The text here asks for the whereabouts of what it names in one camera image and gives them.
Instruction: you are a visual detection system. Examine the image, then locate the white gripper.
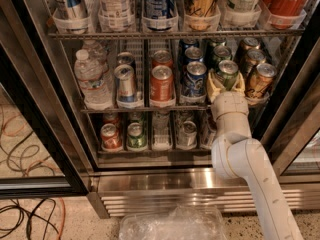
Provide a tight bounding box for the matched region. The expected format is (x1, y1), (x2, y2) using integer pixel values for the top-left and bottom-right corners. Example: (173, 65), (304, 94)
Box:
(206, 70), (249, 120)

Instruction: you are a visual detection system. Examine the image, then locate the rear gold can middle shelf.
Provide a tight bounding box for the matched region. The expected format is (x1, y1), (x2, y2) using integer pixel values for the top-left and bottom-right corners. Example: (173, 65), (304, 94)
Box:
(234, 37), (260, 63)

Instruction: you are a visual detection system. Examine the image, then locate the left glass fridge door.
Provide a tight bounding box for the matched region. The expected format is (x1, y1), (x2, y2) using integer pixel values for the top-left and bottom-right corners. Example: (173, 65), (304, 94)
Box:
(0, 48), (87, 199)

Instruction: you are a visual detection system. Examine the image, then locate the silver can bottom shelf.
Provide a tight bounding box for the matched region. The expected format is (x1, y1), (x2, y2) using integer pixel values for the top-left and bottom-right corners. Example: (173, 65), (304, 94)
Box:
(178, 121), (197, 147)

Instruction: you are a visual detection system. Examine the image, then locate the front gold can middle shelf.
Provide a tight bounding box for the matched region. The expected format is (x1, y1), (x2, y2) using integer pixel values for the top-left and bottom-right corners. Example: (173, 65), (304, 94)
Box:
(245, 63), (277, 99)

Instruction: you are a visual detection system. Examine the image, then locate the blue white can top shelf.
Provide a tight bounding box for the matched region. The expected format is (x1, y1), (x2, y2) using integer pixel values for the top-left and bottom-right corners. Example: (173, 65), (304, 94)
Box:
(144, 0), (175, 31)

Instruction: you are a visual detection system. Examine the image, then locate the black cable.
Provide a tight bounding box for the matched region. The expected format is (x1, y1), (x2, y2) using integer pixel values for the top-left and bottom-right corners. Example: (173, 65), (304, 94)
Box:
(0, 197), (61, 240)

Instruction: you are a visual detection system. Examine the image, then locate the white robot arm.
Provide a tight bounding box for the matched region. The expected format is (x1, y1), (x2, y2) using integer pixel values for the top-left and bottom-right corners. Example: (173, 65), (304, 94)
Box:
(206, 72), (303, 240)

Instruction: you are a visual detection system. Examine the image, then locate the clear plastic bin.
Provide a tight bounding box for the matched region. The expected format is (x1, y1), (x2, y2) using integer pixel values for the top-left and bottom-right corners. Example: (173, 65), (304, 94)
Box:
(119, 206), (227, 240)

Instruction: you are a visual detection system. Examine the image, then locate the red can bottom shelf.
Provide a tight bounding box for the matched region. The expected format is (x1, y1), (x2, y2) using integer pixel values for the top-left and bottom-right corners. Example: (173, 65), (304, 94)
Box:
(100, 123), (122, 149)

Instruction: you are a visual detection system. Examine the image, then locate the clear water bottle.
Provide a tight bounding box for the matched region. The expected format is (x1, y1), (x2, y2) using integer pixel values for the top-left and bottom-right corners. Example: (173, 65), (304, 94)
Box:
(74, 49), (112, 110)
(82, 40), (109, 73)

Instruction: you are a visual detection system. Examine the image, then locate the red coca-cola can top shelf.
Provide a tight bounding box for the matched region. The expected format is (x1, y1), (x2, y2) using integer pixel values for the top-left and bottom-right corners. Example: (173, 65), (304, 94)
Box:
(262, 0), (307, 29)

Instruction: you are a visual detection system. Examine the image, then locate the gold tall can top shelf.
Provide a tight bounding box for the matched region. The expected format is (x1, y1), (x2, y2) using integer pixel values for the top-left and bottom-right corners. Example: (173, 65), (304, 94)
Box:
(184, 0), (218, 31)

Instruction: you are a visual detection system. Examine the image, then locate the green can shelf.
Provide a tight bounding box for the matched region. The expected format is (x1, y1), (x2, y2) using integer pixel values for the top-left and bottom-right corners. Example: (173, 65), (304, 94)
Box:
(127, 122), (146, 149)
(204, 37), (227, 62)
(209, 45), (232, 69)
(215, 60), (239, 90)

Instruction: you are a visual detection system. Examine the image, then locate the front orange can middle shelf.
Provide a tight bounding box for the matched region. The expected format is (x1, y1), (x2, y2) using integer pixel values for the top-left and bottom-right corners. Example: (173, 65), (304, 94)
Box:
(150, 65), (173, 101)

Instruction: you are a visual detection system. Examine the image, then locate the rear blue can middle shelf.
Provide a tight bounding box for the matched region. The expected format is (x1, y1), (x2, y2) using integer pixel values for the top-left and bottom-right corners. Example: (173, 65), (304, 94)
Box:
(178, 39), (199, 61)

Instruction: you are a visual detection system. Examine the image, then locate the blue silver can top left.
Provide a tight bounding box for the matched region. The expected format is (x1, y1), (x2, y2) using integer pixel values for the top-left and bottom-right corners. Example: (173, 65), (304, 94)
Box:
(54, 0), (88, 34)

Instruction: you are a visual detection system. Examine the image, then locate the white label bottle top shelf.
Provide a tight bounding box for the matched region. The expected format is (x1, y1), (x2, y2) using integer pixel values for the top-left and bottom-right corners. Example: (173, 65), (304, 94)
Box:
(100, 0), (135, 31)

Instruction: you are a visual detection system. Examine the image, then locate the glass fridge door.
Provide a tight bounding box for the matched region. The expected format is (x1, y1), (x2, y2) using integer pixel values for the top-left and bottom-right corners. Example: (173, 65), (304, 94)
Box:
(269, 47), (320, 183)
(0, 48), (87, 199)

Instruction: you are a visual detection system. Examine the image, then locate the front clear water bottle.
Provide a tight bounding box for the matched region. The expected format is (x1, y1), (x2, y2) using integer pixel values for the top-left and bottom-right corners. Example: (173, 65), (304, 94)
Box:
(74, 49), (112, 110)

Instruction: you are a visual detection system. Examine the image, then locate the front blue can middle shelf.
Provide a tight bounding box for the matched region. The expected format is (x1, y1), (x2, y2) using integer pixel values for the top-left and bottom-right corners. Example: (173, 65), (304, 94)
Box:
(182, 61), (207, 97)

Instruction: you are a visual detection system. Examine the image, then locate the rear clear water bottle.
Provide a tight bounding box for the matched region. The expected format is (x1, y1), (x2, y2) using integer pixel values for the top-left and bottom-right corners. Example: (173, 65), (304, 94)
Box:
(82, 40), (109, 73)

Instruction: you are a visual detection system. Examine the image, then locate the rear orange can middle shelf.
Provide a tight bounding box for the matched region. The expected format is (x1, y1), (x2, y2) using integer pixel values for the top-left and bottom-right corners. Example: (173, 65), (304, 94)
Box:
(152, 50), (173, 68)

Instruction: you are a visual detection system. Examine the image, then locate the white cap bottle bottom shelf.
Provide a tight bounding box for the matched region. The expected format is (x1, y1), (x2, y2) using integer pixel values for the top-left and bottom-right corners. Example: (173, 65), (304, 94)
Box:
(200, 113), (217, 149)

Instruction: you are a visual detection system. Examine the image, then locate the right glass fridge door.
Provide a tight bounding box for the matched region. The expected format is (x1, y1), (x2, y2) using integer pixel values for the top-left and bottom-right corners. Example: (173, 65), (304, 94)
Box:
(269, 47), (320, 183)

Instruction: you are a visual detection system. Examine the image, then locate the orange can shelf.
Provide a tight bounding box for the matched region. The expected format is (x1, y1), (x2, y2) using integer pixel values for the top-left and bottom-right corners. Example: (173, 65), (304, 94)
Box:
(150, 65), (173, 101)
(152, 50), (173, 68)

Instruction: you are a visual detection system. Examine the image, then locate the orange cable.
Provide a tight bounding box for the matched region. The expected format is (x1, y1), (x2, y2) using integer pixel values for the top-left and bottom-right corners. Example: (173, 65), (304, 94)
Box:
(54, 197), (67, 240)

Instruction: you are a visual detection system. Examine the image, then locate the rear silver blue can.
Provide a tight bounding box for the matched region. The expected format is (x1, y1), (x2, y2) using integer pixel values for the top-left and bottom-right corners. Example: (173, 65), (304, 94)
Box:
(116, 52), (135, 68)

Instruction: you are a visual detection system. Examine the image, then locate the stainless steel fridge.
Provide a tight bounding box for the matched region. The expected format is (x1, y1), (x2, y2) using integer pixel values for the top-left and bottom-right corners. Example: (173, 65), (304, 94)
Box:
(0, 0), (319, 218)

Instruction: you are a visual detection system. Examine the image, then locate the green can bottom shelf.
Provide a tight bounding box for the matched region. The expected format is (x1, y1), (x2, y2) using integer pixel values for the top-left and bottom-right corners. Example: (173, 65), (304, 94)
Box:
(127, 122), (146, 149)

